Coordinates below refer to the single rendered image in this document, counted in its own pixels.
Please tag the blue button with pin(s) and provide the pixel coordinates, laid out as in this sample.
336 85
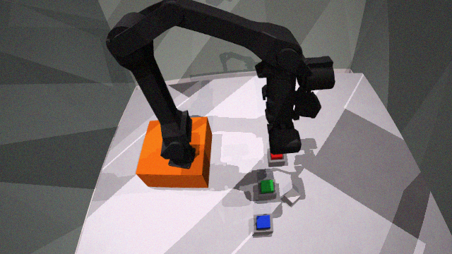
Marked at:
263 223

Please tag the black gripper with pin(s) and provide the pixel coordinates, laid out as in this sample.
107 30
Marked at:
283 137

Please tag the red button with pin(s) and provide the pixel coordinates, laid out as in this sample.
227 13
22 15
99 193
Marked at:
275 160

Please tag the green button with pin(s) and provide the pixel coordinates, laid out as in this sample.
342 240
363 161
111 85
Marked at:
267 189

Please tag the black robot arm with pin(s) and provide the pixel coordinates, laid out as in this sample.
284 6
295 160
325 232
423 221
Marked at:
131 44

